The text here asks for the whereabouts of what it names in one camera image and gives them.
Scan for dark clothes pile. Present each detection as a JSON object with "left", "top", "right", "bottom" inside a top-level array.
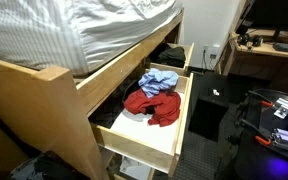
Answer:
[{"left": 8, "top": 151, "right": 88, "bottom": 180}]

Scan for mattress with white striped sheet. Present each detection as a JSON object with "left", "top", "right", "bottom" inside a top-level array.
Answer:
[{"left": 0, "top": 0, "right": 184, "bottom": 77}]

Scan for black headphones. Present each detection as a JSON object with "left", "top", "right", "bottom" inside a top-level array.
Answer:
[{"left": 237, "top": 32, "right": 264, "bottom": 48}]

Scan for white paper sheet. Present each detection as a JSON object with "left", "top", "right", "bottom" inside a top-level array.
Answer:
[{"left": 119, "top": 155, "right": 152, "bottom": 180}]

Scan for orange handled clamp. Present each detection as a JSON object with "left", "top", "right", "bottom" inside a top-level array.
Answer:
[
  {"left": 240, "top": 119, "right": 272, "bottom": 147},
  {"left": 246, "top": 89, "right": 275, "bottom": 109}
]

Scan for black speaker box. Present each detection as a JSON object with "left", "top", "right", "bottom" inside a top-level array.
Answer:
[{"left": 187, "top": 71, "right": 232, "bottom": 143}]

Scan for wooden drawer with white liner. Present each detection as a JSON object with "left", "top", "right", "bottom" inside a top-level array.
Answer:
[{"left": 89, "top": 68, "right": 195, "bottom": 178}]

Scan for low wooden drawer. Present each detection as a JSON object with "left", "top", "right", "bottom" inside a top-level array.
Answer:
[{"left": 100, "top": 148, "right": 157, "bottom": 180}]

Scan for light blue shirt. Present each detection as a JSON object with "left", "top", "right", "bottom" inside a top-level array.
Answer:
[{"left": 137, "top": 67, "right": 180, "bottom": 99}]

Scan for black garment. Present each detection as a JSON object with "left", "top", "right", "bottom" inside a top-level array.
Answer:
[{"left": 156, "top": 46, "right": 187, "bottom": 69}]

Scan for black computer monitor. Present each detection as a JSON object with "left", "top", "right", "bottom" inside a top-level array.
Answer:
[{"left": 248, "top": 0, "right": 288, "bottom": 39}]

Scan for white wall outlet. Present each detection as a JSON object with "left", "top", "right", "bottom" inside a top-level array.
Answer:
[{"left": 206, "top": 44, "right": 220, "bottom": 60}]

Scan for wooden bed frame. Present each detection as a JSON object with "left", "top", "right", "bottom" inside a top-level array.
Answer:
[{"left": 0, "top": 8, "right": 185, "bottom": 180}]

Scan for red shirt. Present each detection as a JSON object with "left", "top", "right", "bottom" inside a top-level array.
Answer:
[{"left": 123, "top": 88, "right": 182, "bottom": 128}]

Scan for wooden desk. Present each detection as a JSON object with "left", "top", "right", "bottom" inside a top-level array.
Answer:
[{"left": 217, "top": 28, "right": 288, "bottom": 78}]

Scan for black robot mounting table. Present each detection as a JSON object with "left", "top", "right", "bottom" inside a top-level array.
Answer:
[{"left": 233, "top": 88, "right": 288, "bottom": 180}]

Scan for black clothes beside red shirt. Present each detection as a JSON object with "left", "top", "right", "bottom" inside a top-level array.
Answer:
[{"left": 89, "top": 78, "right": 142, "bottom": 129}]

